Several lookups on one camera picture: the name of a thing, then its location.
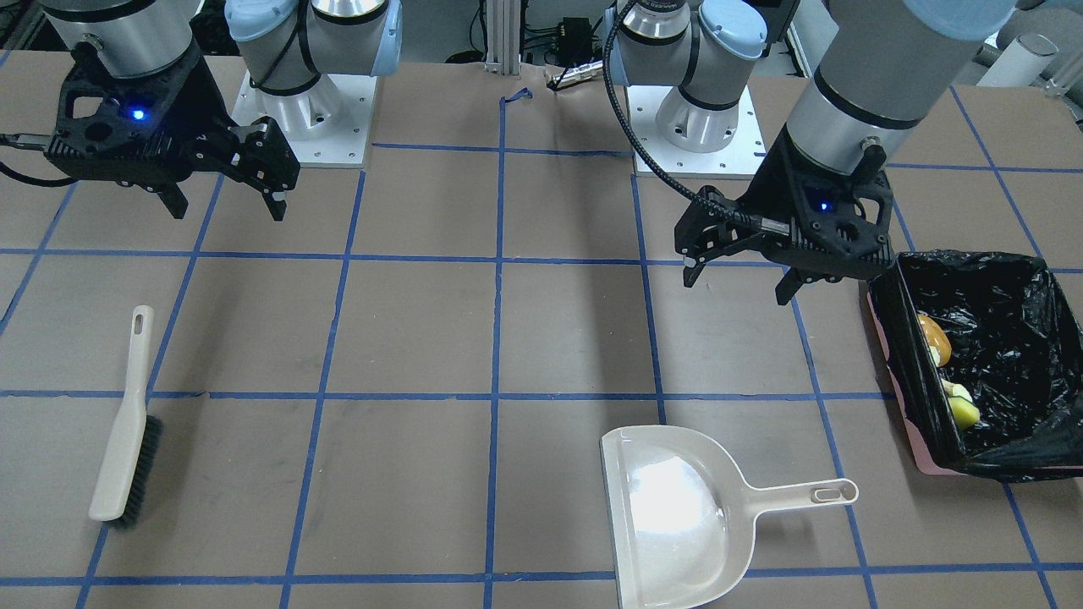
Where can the metal connector plug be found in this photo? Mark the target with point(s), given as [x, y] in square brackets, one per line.
[573, 76]

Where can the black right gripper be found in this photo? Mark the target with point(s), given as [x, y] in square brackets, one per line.
[196, 112]

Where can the black lined trash bin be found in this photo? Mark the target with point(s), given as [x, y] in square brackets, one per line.
[1016, 347]

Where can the beige plastic dustpan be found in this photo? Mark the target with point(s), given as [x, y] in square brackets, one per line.
[683, 517]

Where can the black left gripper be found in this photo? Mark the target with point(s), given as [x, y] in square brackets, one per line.
[768, 191]

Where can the beige hand brush black bristles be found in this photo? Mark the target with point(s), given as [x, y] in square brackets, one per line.
[135, 435]

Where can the aluminium frame post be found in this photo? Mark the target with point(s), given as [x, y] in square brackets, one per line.
[503, 37]

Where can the yellow potato-like toy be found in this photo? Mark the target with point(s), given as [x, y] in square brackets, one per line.
[936, 339]

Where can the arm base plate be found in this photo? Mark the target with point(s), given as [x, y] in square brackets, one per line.
[327, 126]
[690, 142]

